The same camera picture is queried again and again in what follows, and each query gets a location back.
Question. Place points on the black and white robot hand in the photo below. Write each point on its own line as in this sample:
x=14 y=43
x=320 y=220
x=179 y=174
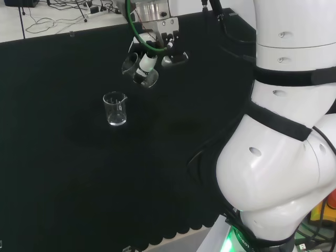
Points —
x=166 y=26

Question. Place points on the small clear glass beaker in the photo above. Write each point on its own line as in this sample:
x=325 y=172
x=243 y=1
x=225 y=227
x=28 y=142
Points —
x=128 y=65

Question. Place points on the clear glass beaker with markings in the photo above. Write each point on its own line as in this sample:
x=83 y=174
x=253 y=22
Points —
x=115 y=110

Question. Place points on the white power strip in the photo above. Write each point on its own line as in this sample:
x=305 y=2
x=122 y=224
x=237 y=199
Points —
x=97 y=12

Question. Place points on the black tripod leg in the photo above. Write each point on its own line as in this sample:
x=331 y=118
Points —
x=82 y=11

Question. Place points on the dark thin pole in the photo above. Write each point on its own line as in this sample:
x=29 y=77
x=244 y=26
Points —
x=22 y=21

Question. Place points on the black box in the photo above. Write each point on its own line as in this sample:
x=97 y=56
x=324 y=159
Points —
x=21 y=2

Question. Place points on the black bench cloth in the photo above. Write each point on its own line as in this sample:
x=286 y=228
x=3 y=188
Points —
x=78 y=170

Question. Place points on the yellow stop button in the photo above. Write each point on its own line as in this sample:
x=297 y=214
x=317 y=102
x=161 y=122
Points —
x=323 y=210

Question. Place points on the silver usb plug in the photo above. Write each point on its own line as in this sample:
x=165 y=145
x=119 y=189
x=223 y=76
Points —
x=303 y=246

